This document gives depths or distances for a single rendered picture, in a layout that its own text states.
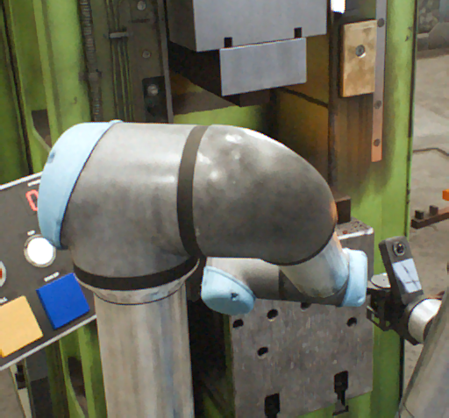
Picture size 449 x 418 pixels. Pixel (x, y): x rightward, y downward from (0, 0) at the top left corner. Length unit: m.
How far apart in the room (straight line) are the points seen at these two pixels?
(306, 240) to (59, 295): 0.75
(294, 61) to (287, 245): 0.99
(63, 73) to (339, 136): 0.70
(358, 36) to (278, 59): 0.30
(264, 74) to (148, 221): 0.99
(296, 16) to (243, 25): 0.12
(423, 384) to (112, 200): 0.60
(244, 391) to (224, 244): 1.18
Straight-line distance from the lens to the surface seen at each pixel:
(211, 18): 1.50
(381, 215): 2.04
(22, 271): 1.32
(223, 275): 0.99
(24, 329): 1.30
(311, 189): 0.64
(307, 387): 1.87
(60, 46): 1.56
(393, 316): 1.35
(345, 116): 1.87
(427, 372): 1.08
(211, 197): 0.59
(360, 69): 1.84
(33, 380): 1.53
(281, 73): 1.59
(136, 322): 0.69
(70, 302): 1.34
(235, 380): 1.75
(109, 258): 0.64
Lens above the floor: 1.64
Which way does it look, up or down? 21 degrees down
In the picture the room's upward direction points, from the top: 3 degrees counter-clockwise
